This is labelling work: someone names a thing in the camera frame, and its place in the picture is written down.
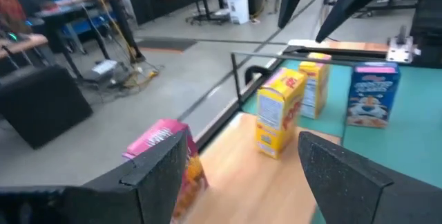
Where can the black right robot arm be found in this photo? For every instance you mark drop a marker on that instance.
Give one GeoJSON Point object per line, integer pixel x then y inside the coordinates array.
{"type": "Point", "coordinates": [428, 27]}

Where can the blue Frosted Flakes box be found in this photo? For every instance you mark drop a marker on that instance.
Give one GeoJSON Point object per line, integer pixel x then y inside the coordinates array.
{"type": "Point", "coordinates": [371, 96]}

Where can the wooden top desk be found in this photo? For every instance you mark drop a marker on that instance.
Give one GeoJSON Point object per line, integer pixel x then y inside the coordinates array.
{"type": "Point", "coordinates": [20, 42]}

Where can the black frame clamp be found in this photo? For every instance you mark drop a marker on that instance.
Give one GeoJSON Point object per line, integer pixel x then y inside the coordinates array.
{"type": "Point", "coordinates": [253, 70]}

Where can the pink Raisin Bran box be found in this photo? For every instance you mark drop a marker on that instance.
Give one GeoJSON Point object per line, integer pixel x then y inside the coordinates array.
{"type": "Point", "coordinates": [157, 132]}

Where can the large black box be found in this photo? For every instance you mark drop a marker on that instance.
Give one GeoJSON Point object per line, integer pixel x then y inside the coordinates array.
{"type": "Point", "coordinates": [41, 106]}

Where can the wooden shelf board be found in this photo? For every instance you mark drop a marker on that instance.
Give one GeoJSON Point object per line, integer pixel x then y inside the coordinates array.
{"type": "Point", "coordinates": [248, 189]}

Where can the white trash bin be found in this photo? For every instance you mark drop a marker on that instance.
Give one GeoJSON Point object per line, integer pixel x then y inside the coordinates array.
{"type": "Point", "coordinates": [236, 6]}

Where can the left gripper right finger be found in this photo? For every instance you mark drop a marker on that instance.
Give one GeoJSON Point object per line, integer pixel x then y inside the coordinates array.
{"type": "Point", "coordinates": [345, 189]}

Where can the yellow Corn Pops box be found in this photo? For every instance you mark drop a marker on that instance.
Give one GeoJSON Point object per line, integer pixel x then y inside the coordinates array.
{"type": "Point", "coordinates": [276, 113]}
{"type": "Point", "coordinates": [316, 85]}

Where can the white power supply box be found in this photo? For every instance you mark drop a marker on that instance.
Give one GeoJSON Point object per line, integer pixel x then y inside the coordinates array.
{"type": "Point", "coordinates": [103, 67]}

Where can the black floor mat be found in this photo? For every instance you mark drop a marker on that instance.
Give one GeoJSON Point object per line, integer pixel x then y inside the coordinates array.
{"type": "Point", "coordinates": [165, 44]}

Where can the black leg workbench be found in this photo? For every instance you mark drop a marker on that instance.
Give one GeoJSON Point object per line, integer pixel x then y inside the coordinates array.
{"type": "Point", "coordinates": [114, 27]}

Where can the black metal shelf frame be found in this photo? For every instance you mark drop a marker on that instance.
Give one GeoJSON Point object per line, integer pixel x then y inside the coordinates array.
{"type": "Point", "coordinates": [235, 79]}

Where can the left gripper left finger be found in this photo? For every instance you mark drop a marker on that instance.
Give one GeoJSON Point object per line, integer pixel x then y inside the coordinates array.
{"type": "Point", "coordinates": [155, 179]}

